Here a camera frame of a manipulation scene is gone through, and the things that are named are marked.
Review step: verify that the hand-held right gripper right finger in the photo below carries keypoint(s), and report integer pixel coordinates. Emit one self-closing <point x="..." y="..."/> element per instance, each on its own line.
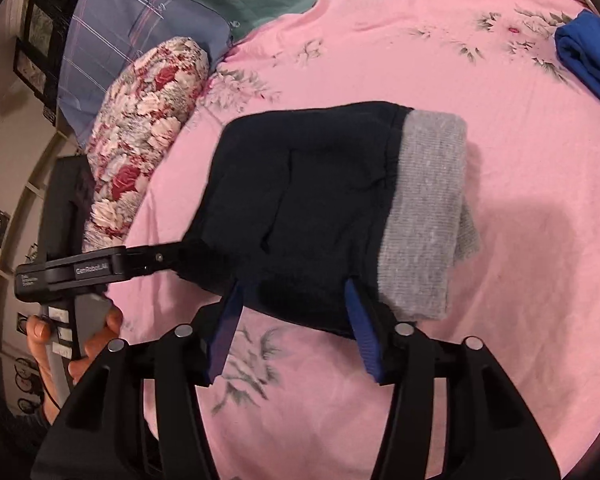
<point x="362" y="335"/>

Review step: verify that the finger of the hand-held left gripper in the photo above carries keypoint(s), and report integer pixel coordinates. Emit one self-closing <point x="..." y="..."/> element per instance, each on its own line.
<point x="155" y="259"/>

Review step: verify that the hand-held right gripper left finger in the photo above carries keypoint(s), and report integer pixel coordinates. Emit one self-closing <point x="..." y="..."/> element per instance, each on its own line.
<point x="225" y="330"/>

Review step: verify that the dark pants with grey waistband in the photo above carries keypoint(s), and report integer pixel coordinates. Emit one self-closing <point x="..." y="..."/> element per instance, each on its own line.
<point x="320" y="185"/>

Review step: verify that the person's left hand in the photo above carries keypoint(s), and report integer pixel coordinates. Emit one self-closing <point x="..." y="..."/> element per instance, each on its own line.
<point x="47" y="375"/>

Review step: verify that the red floral bolster pillow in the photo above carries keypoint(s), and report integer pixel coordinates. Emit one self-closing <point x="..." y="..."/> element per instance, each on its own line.
<point x="145" y="125"/>

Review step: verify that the pink floral bedsheet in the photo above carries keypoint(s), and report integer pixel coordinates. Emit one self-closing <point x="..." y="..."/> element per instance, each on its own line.
<point x="505" y="260"/>

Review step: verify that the blue-grey striped pillow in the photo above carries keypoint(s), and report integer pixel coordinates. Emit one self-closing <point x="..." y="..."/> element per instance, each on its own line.
<point x="130" y="25"/>

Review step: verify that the blue folded cloth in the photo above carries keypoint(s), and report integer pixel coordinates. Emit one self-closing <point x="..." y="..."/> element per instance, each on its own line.
<point x="595" y="55"/>

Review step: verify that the black framed wall decoration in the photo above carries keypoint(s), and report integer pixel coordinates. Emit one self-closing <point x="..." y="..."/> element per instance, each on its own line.
<point x="45" y="35"/>

